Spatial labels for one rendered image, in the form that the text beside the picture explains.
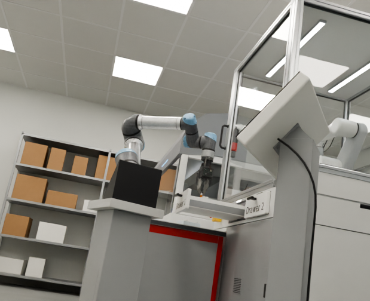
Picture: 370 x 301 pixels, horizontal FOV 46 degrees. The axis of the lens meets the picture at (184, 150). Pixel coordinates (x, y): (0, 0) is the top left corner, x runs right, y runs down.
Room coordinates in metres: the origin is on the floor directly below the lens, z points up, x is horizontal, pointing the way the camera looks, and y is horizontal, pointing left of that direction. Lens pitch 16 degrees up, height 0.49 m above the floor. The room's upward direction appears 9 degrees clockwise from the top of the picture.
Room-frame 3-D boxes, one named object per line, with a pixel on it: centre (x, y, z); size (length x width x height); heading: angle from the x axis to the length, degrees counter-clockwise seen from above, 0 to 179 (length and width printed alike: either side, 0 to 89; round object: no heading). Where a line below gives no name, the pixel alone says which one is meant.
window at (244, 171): (2.48, -0.38, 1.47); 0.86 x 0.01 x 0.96; 10
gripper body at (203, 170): (2.44, -0.14, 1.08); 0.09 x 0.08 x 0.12; 10
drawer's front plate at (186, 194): (2.46, -0.03, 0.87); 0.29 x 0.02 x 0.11; 10
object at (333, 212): (2.57, -0.83, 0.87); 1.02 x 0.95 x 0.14; 10
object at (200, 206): (2.50, -0.24, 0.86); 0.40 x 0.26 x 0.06; 100
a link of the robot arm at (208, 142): (2.45, -0.13, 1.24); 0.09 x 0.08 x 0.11; 70
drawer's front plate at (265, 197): (2.21, -0.41, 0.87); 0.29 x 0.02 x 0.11; 10
